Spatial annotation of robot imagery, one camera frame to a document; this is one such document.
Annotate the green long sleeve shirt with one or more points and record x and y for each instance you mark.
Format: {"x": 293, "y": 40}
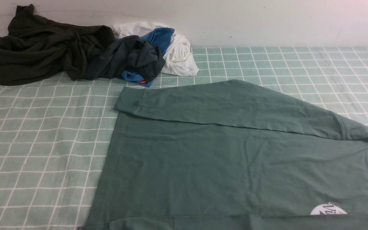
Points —
{"x": 230, "y": 155}

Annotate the white crumpled garment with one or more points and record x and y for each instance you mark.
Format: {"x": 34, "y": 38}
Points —
{"x": 178, "y": 57}

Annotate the dark grey crumpled garment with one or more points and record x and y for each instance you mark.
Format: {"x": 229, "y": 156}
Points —
{"x": 129, "y": 54}

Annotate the blue crumpled garment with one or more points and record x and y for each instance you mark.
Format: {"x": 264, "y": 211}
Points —
{"x": 160, "y": 36}

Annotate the green checkered table cloth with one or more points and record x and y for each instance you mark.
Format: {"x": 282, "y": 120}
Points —
{"x": 54, "y": 133}

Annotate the dark olive crumpled garment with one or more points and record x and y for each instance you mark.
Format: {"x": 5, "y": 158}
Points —
{"x": 37, "y": 48}

